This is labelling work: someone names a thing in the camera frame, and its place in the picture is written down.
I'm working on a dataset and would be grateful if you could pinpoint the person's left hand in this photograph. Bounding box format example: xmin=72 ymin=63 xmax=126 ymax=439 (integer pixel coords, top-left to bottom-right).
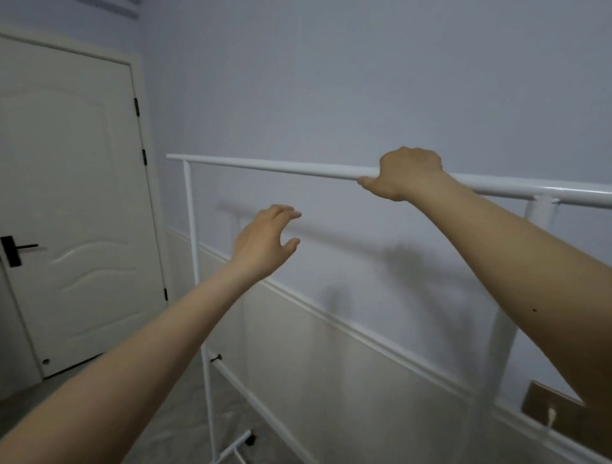
xmin=231 ymin=205 xmax=302 ymax=288

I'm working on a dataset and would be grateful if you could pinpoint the person's right hand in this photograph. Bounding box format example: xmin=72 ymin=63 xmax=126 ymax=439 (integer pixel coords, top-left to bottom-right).
xmin=357 ymin=146 xmax=448 ymax=202

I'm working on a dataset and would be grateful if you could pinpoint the white metal clothes rack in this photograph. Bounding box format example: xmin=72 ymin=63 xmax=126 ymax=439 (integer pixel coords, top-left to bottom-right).
xmin=166 ymin=153 xmax=612 ymax=464

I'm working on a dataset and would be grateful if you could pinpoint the person's left forearm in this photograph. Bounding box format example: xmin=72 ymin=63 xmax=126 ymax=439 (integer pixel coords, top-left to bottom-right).
xmin=0 ymin=266 xmax=261 ymax=464

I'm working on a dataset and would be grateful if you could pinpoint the person's right forearm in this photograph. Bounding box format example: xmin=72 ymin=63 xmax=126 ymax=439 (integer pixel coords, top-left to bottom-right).
xmin=405 ymin=171 xmax=612 ymax=422

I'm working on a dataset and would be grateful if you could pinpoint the white panel door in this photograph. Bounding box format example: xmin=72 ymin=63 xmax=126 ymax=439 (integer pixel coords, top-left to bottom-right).
xmin=0 ymin=35 xmax=168 ymax=379

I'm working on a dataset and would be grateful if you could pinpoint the brown wooden board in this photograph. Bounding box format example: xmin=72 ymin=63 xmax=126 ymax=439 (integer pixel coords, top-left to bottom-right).
xmin=521 ymin=380 xmax=612 ymax=464

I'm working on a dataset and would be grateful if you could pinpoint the white door frame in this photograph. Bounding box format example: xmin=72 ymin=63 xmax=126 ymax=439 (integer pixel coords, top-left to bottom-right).
xmin=0 ymin=26 xmax=174 ymax=403

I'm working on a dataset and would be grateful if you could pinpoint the black door handle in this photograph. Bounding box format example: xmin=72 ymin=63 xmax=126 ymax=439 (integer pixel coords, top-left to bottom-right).
xmin=0 ymin=236 xmax=40 ymax=268

